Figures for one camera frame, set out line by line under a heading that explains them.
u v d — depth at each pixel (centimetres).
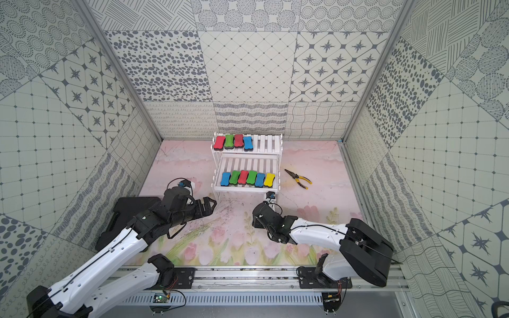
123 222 83
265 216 64
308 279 73
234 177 87
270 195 78
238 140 81
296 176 104
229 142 80
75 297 40
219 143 80
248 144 80
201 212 67
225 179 86
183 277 73
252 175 88
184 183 69
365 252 42
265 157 96
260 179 86
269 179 86
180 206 59
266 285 73
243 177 86
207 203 69
